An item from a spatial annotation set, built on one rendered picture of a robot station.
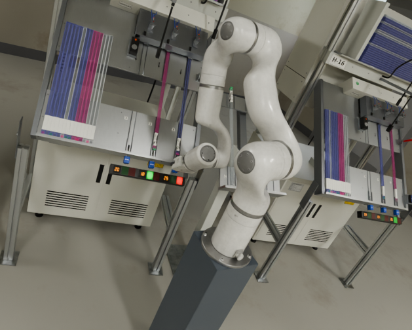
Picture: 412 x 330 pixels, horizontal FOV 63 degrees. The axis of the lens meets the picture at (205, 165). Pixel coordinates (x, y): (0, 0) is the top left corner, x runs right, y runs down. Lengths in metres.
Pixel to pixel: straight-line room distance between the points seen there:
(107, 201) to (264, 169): 1.26
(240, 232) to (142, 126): 0.70
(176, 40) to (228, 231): 0.96
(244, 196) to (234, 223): 0.10
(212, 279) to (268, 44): 0.76
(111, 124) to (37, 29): 3.14
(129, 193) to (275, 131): 1.15
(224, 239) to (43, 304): 0.96
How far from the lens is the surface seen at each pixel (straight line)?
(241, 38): 1.04
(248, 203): 1.04
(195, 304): 1.25
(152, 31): 1.65
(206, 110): 1.19
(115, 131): 1.50
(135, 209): 2.06
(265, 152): 0.93
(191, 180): 1.61
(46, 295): 1.81
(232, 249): 1.14
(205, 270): 1.17
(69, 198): 2.01
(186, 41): 1.70
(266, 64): 1.08
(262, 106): 1.02
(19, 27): 4.54
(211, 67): 1.19
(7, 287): 1.83
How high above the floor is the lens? 1.43
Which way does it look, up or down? 26 degrees down
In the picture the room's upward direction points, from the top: 23 degrees clockwise
